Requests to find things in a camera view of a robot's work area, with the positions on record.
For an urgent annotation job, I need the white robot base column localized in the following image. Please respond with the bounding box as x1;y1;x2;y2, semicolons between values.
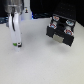
23;0;32;20

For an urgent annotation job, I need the black kcup holder drawer box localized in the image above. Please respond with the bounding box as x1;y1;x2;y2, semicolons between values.
46;2;76;46

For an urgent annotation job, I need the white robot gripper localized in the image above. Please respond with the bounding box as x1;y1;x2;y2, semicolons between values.
6;4;23;46

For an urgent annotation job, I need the green lid white kcup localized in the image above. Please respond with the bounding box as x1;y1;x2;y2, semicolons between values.
14;42;22;48

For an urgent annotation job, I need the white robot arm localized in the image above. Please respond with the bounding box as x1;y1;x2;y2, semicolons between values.
5;0;24;47

